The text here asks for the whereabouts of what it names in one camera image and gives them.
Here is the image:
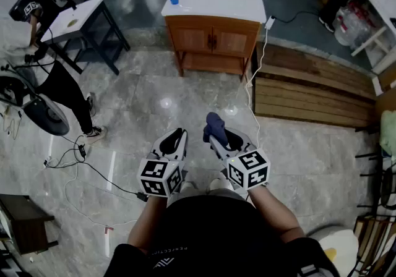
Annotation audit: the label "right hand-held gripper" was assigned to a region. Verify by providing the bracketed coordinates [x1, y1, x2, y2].
[209, 128, 272, 192]

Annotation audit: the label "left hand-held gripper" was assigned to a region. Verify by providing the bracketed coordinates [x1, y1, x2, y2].
[137, 128, 189, 198]

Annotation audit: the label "dark blue cloth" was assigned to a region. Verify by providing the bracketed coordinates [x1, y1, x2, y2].
[202, 111, 230, 148]

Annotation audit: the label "wooden cabinet door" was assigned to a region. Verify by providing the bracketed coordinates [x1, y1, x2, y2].
[213, 27, 257, 54]
[171, 26, 213, 51]

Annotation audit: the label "person's left forearm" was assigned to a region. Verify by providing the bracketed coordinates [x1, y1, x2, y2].
[127, 194, 170, 255]

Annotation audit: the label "person's right forearm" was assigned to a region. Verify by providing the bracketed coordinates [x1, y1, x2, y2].
[247, 185, 306, 244]

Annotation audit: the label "wooden sink cabinet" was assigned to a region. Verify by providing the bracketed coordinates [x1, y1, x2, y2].
[164, 15, 260, 82]

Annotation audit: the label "person's right shoe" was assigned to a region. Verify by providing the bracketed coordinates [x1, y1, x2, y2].
[206, 178, 235, 192]

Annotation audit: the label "person's shoe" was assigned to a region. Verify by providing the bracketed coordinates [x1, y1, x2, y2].
[206, 178, 235, 192]
[181, 180, 199, 195]

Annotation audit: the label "person's left shoe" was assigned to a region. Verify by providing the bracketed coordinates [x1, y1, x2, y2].
[181, 180, 199, 195]

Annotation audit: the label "person's black shirt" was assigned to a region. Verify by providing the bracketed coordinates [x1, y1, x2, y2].
[104, 194, 342, 277]

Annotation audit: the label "wooden plank platform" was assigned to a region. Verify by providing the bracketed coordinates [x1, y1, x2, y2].
[252, 42, 382, 130]

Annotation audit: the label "grey wheeled machine base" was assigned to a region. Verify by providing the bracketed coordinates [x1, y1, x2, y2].
[0, 67, 71, 137]

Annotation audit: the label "white cushioned stool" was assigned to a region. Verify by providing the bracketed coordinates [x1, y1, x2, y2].
[306, 228, 359, 277]

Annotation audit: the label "white sink basin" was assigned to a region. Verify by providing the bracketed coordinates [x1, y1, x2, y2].
[160, 0, 267, 23]

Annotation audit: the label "metal and wood rack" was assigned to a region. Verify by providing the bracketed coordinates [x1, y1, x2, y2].
[354, 151, 396, 277]

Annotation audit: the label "wrapped clear water bottles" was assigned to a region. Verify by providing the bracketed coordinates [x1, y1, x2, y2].
[334, 3, 377, 48]

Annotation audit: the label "white side table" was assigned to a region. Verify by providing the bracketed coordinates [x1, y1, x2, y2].
[351, 0, 396, 76]

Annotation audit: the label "black power cable with brick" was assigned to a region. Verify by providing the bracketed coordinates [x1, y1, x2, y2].
[43, 135, 150, 203]

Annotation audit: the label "thin black cable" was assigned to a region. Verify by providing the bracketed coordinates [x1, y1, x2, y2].
[271, 9, 321, 24]

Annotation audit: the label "white table with black frame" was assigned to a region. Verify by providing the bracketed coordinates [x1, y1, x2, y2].
[40, 0, 131, 76]

